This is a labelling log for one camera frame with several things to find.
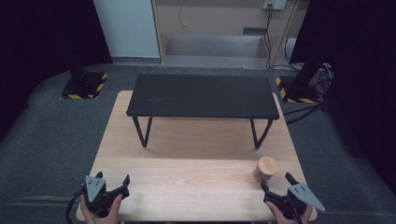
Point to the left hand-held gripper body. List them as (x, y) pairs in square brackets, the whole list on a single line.
[(95, 189)]

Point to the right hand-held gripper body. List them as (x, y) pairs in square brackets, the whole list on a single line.
[(301, 194)]

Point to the wooden cylinder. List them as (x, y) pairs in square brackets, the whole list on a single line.
[(267, 168)]

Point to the person's right hand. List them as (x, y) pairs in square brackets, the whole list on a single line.
[(280, 216)]

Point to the person's left hand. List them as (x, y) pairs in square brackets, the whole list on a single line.
[(111, 215)]

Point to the stand base with hazard tape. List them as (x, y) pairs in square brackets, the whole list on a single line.
[(295, 93), (83, 88)]

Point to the black low shelf stand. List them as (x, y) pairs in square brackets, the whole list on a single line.
[(202, 96)]

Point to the black curtain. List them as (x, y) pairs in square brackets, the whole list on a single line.
[(37, 46), (358, 62)]

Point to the dark label strip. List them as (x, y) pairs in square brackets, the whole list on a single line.
[(254, 30)]

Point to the white power strip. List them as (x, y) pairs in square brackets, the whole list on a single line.
[(274, 3)]

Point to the white wall panel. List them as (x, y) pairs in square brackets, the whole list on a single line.
[(127, 28)]

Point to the wooden cabinet frame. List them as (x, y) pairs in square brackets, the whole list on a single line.
[(218, 21)]

